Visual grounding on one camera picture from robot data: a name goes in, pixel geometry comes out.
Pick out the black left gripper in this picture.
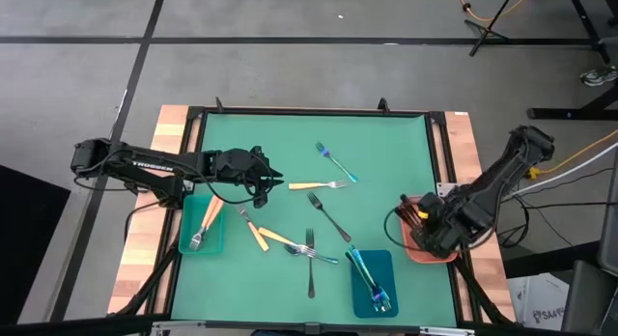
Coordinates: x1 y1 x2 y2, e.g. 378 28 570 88
211 145 285 210

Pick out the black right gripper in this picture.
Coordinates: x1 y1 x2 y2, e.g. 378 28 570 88
409 190 484 260

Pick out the wood handled fork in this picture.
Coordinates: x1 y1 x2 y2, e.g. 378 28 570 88
187 195 221 253
288 180 350 191
235 203 270 253
257 227 323 256
195 195 226 245

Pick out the orange plastic bin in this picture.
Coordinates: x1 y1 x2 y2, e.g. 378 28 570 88
398 194 459 265

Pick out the teal green table mat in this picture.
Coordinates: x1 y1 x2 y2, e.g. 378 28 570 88
171 112 459 327

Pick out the blue plastic bin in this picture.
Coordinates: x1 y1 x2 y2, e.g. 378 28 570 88
350 249 400 320

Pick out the teal plastic bin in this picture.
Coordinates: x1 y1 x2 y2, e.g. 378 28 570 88
177 194 226 256

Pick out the white cardboard box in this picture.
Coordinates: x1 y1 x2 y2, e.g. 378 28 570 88
506 271 572 333

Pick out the dark gray cabinet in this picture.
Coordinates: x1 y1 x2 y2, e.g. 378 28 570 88
559 147 618 336

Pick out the black stand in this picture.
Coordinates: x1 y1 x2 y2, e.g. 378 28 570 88
463 0 518 58

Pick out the black floor mat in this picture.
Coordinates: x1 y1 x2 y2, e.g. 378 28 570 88
0 164 72 326

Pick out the black table frame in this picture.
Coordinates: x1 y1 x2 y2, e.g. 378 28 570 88
106 97 516 336

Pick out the black floor cable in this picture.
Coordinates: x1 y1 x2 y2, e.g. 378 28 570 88
496 167 618 248

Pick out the white cable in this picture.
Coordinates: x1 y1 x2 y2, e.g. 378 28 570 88
499 141 618 196

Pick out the black desk frame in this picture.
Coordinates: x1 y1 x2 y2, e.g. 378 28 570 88
485 0 618 121

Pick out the yellow extension cable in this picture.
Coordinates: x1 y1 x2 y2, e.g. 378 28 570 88
524 127 618 181

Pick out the yellow cable with black knot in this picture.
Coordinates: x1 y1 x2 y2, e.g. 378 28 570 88
450 0 537 23

